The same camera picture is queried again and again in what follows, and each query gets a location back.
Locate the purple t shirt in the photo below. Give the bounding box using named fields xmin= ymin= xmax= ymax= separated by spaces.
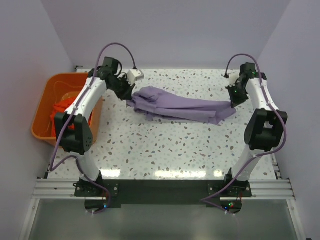
xmin=126 ymin=86 xmax=237 ymax=125

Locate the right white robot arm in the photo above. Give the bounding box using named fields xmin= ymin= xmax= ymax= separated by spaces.
xmin=222 ymin=62 xmax=288 ymax=197

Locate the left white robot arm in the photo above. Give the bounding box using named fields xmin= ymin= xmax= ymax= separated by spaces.
xmin=49 ymin=57 xmax=144 ymax=196

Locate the orange t shirt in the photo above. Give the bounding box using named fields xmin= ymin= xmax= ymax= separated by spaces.
xmin=50 ymin=96 xmax=77 ymax=138

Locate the orange plastic bin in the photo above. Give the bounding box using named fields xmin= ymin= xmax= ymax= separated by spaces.
xmin=31 ymin=72 xmax=90 ymax=146

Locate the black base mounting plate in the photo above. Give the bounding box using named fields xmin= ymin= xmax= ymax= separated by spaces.
xmin=73 ymin=179 xmax=252 ymax=213

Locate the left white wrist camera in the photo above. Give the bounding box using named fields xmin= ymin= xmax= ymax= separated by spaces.
xmin=127 ymin=69 xmax=145 ymax=86

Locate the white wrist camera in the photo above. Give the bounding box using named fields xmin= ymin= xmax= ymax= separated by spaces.
xmin=223 ymin=72 xmax=240 ymax=87
xmin=127 ymin=69 xmax=145 ymax=86

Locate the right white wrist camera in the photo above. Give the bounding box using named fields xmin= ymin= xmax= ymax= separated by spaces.
xmin=223 ymin=72 xmax=240 ymax=87

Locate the aluminium frame rail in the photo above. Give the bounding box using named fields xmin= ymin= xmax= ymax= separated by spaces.
xmin=31 ymin=179 xmax=295 ymax=200

